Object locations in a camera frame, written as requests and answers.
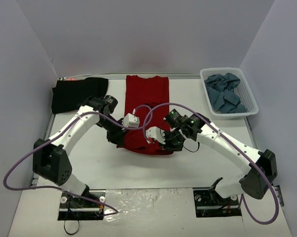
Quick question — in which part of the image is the red t-shirt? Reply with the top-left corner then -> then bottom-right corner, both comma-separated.
122,76 -> 173,156

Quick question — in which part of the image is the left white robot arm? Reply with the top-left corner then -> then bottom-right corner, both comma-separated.
33,95 -> 127,206

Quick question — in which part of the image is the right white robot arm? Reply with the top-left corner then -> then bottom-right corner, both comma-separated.
162,109 -> 277,204

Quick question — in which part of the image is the blue-grey t-shirt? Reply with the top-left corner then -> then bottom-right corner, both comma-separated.
205,73 -> 248,114

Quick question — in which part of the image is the black folded t-shirt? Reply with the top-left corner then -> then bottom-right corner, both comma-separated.
51,77 -> 109,114

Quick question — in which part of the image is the white plastic basket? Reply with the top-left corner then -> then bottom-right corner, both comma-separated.
200,67 -> 259,119

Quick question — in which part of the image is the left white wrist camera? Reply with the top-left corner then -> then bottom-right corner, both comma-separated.
122,113 -> 140,128

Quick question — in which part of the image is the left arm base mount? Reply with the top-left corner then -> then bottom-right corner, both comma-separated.
58,192 -> 104,221

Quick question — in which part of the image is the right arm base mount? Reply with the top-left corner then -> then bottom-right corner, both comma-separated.
193,188 -> 242,218

